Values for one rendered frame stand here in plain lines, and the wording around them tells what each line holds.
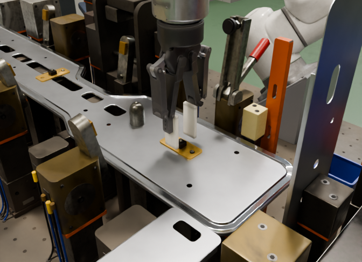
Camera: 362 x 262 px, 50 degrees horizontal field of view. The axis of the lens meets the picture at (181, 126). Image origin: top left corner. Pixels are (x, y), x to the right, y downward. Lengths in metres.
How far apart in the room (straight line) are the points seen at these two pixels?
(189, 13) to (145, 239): 0.33
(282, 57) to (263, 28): 0.62
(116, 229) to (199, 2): 0.36
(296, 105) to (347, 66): 0.75
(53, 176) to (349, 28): 0.46
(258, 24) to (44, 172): 0.90
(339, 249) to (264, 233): 0.11
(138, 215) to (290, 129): 0.78
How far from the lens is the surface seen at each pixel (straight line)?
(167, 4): 0.59
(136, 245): 0.57
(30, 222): 1.09
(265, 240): 0.51
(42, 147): 0.81
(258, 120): 0.74
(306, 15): 1.31
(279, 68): 0.73
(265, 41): 0.86
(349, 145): 1.38
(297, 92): 1.24
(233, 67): 0.79
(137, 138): 0.78
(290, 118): 1.29
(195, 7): 0.59
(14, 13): 1.62
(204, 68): 0.70
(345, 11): 0.45
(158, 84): 0.63
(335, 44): 0.46
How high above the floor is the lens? 1.43
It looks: 32 degrees down
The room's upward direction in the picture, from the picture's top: straight up
